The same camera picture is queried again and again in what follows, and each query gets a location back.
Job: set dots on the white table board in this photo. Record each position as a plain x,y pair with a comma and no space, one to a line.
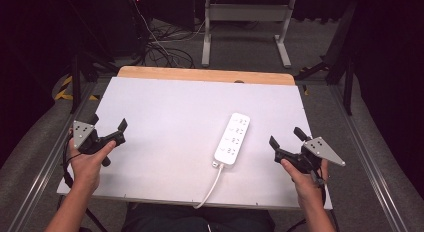
173,125

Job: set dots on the person's right hand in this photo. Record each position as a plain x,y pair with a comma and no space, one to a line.
308,187

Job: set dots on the aluminium floor rail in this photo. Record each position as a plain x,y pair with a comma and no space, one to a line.
40,178
373,172

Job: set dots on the wooden table top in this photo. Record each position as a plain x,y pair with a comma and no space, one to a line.
200,73

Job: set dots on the person's dark pants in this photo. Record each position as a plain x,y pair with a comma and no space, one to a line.
186,220

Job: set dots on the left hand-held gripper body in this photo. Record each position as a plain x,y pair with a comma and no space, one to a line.
81,132

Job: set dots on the black metal stand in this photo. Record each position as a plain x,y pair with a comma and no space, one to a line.
348,88

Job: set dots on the person's left hand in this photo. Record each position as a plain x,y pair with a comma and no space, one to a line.
87,168

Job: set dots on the grey metal stand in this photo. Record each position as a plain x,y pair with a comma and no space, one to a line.
246,12

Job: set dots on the black tripod stand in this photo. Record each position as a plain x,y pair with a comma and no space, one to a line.
76,78

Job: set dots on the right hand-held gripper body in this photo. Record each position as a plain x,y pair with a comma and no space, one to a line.
320,149

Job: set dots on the white power strip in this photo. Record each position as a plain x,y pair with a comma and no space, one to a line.
232,138

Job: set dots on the yellow black floor tape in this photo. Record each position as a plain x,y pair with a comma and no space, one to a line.
64,92

